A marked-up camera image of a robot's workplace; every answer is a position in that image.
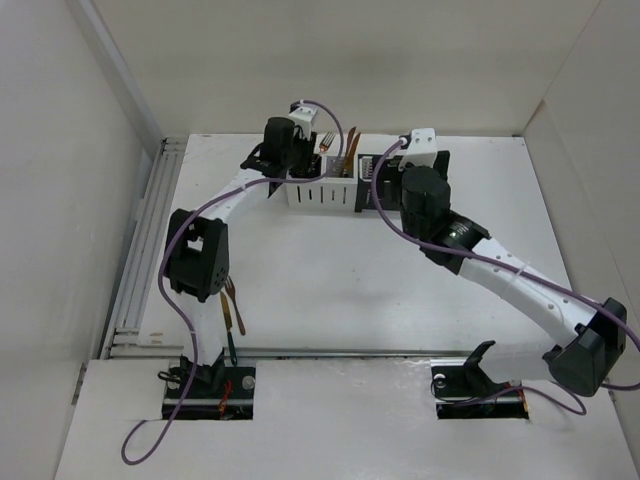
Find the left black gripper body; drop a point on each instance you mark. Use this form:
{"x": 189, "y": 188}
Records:
{"x": 298, "y": 158}

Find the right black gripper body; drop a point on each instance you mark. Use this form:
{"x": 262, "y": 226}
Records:
{"x": 443, "y": 165}

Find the rose gold fork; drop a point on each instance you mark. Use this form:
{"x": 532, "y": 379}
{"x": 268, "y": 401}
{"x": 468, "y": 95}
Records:
{"x": 326, "y": 142}

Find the copper knife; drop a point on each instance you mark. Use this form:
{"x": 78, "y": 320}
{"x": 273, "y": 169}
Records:
{"x": 347, "y": 158}

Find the copper fork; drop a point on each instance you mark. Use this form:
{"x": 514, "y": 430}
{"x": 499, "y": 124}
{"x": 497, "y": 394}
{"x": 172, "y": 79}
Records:
{"x": 231, "y": 292}

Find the bronze knife green handle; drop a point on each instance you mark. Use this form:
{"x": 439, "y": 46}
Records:
{"x": 228, "y": 325}

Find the gold knife green handle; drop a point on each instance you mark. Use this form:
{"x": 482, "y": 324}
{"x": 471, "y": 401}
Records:
{"x": 353, "y": 152}

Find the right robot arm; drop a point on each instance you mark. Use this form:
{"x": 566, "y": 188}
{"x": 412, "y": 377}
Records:
{"x": 585, "y": 339}

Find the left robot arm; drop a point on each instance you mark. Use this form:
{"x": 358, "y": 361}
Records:
{"x": 195, "y": 265}

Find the black utensil container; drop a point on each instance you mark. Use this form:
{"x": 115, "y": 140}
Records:
{"x": 367, "y": 180}

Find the white utensil container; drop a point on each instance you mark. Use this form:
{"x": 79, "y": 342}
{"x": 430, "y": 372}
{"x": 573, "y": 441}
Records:
{"x": 333, "y": 193}

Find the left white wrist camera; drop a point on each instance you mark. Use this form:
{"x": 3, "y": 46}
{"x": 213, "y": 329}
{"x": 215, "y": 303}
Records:
{"x": 303, "y": 115}

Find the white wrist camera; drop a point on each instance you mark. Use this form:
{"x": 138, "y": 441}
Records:
{"x": 303, "y": 115}
{"x": 419, "y": 148}

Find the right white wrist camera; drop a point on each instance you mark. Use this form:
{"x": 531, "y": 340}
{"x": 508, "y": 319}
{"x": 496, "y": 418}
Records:
{"x": 419, "y": 148}

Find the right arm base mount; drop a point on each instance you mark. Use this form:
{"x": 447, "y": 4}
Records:
{"x": 463, "y": 394}

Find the aluminium rail front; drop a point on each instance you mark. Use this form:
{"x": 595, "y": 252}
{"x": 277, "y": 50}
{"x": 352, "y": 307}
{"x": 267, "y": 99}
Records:
{"x": 285, "y": 353}

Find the aluminium rail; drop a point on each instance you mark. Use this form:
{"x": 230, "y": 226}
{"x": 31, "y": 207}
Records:
{"x": 285, "y": 353}
{"x": 138, "y": 273}

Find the aluminium rail left side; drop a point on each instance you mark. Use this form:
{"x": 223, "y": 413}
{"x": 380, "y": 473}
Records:
{"x": 138, "y": 273}

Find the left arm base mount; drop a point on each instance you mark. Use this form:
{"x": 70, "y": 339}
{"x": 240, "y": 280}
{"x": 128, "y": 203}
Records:
{"x": 229, "y": 398}

